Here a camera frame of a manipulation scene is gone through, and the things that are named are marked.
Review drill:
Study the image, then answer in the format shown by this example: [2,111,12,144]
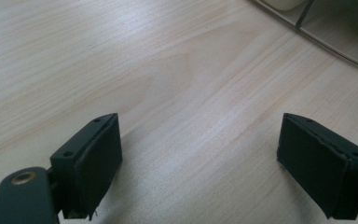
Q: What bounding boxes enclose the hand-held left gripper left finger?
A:
[49,112,123,221]

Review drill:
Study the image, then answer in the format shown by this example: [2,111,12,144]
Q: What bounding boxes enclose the dark metal bar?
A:
[294,0,317,30]

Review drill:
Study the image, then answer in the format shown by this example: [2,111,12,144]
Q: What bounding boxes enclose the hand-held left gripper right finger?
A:
[276,112,358,220]

